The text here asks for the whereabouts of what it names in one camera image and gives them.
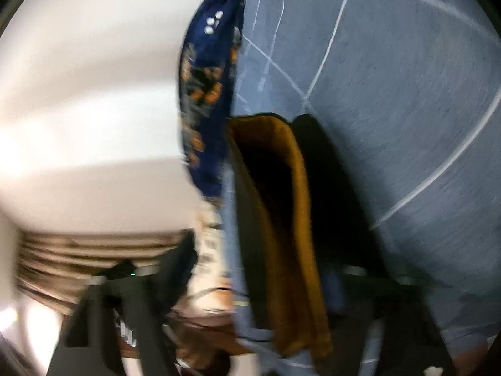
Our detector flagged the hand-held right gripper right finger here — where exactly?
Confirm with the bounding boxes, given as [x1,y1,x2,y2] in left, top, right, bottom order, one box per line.
[331,265,455,376]

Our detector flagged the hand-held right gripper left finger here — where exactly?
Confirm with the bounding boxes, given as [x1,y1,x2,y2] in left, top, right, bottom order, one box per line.
[47,235,196,376]

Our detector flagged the black pants with orange lining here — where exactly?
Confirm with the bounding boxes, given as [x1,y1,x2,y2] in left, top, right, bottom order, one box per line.
[226,113,396,363]

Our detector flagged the white orange floral pillow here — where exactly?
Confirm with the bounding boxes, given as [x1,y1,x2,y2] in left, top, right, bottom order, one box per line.
[187,204,235,312]

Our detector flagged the brown bed base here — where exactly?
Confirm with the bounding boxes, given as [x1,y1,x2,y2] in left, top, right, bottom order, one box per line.
[450,337,501,376]

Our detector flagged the beige pleated curtain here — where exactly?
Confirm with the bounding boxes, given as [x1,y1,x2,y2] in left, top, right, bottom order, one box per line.
[16,230,189,316]

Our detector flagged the navy dog print blanket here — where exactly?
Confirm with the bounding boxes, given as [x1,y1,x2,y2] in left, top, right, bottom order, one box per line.
[178,0,249,206]

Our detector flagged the blue checked bedsheet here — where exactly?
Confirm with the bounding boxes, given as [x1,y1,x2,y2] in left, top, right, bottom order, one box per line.
[221,0,501,376]

